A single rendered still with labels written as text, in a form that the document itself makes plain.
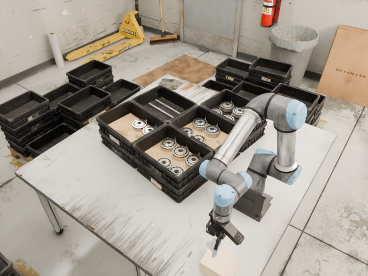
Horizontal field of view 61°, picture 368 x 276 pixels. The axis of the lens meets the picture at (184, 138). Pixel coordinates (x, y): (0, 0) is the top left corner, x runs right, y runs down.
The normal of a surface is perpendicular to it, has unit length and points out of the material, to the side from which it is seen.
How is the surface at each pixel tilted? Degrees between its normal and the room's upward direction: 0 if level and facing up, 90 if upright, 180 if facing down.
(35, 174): 0
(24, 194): 0
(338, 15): 90
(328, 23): 90
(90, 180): 0
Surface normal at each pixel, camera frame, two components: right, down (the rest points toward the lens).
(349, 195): -0.01, -0.77
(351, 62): -0.56, 0.37
